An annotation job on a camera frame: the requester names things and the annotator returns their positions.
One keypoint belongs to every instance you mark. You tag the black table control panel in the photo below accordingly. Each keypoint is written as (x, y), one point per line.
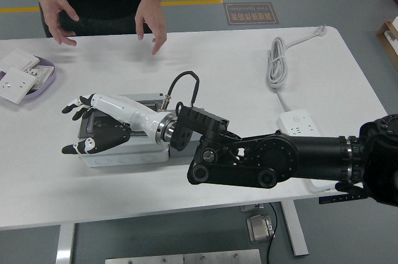
(340, 198)

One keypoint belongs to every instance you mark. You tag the white wall switch panel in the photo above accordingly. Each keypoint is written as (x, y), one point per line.
(18, 58)

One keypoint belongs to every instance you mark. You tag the grey junction box clear lid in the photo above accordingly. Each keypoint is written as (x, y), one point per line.
(124, 159)

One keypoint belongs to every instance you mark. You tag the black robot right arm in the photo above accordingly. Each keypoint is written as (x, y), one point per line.
(280, 158)

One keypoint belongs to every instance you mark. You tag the white left table leg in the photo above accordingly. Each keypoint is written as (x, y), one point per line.
(65, 245)

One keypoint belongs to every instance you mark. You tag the person's left hand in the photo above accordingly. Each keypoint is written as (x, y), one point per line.
(154, 16)

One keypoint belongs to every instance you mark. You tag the white table leg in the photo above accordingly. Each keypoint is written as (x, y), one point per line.
(297, 236)
(65, 245)

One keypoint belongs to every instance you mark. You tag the wooden box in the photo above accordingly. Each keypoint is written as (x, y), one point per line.
(387, 43)

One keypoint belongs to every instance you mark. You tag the person's right hand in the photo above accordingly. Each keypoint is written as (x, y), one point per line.
(53, 12)

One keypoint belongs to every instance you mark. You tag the yellow floor tape line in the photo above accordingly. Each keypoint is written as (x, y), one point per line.
(192, 2)

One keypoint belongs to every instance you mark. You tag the brown floor sign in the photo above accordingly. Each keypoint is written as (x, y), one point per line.
(252, 13)

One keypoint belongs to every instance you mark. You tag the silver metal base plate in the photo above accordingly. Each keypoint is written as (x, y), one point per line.
(186, 257)

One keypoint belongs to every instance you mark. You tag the table underside bracket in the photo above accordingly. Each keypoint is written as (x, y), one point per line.
(252, 207)

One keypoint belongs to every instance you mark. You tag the grey cube with round hole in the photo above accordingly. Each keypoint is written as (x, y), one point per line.
(178, 152)

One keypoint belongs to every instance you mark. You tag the purple tray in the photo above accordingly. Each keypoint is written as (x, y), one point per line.
(46, 86)

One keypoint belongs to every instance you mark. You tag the white printed socket panel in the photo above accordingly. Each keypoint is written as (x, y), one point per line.
(42, 74)

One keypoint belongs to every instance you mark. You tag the white right table leg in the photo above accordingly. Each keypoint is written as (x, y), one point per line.
(297, 236)

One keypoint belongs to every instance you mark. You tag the white power strip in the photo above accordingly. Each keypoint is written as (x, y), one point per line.
(298, 120)

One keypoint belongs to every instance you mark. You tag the silver floor box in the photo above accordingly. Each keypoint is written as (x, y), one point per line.
(259, 228)

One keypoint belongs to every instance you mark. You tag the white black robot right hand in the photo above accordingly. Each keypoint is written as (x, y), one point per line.
(124, 108)

